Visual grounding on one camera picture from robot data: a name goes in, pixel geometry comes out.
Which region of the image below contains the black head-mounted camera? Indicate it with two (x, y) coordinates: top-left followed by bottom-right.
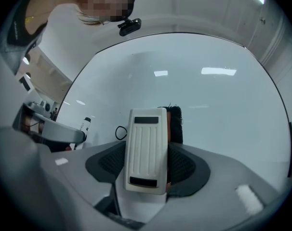
(117, 18), (142, 37)

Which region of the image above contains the white board eraser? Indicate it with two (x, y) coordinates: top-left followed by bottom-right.
(123, 105), (184, 196)

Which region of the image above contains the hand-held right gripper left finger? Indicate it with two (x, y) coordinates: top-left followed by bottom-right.
(51, 140), (127, 217)

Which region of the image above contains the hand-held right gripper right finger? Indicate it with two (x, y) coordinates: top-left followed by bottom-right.
(146, 142), (283, 231)

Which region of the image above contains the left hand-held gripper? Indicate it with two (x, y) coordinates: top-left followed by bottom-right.
(12, 75), (87, 144)

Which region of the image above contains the person's grey knit top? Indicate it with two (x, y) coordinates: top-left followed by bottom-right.
(0, 8), (49, 76)

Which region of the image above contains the person's head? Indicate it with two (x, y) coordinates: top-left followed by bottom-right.
(76, 0), (137, 26)

